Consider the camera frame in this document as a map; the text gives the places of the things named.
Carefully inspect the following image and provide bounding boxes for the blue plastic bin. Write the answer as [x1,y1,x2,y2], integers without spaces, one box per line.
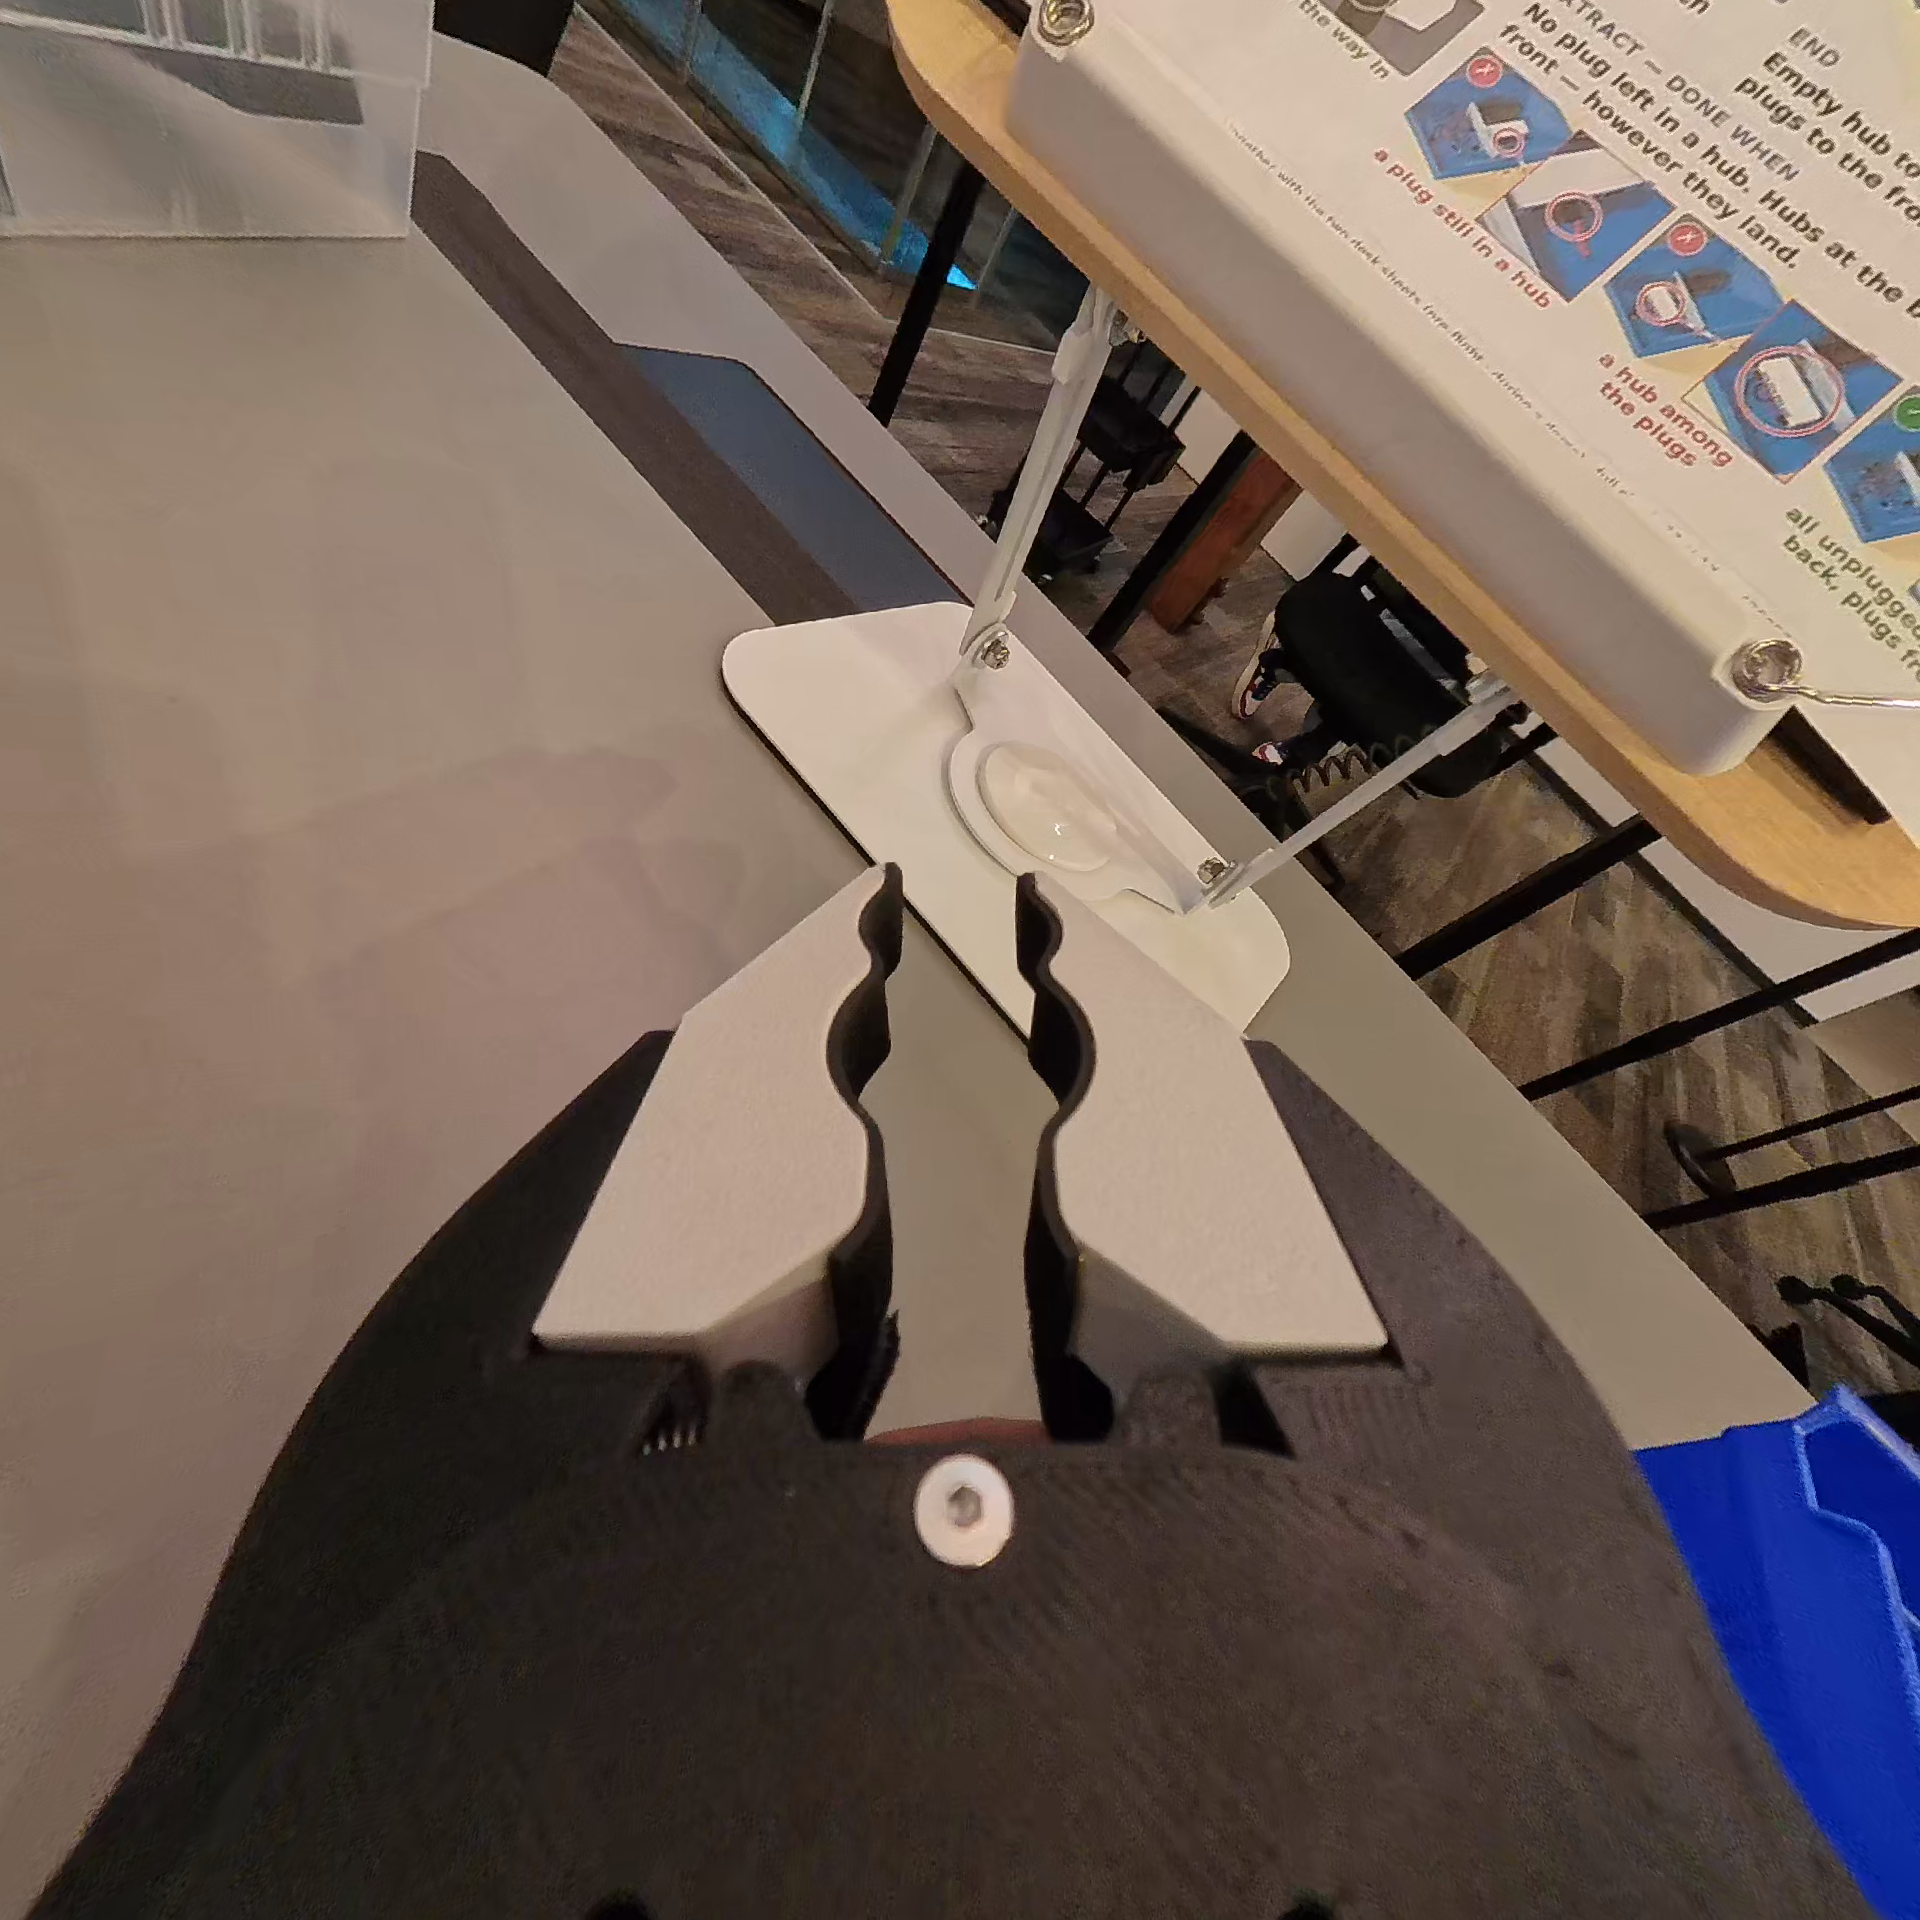
[1632,1389,1920,1920]

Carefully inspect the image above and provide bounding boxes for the white book stand wooden board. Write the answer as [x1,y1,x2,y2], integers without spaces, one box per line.
[722,0,1920,1039]

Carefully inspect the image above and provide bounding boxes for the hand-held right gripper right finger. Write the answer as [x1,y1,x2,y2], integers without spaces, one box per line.
[1016,873,1392,1445]

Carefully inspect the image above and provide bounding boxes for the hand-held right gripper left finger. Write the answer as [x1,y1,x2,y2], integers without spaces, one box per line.
[534,863,905,1433]

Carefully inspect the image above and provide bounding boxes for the printed instruction sheet pad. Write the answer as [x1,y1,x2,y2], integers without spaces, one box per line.
[1002,0,1920,783]

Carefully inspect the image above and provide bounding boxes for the clear acrylic box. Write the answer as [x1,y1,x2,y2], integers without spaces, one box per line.
[0,0,437,243]

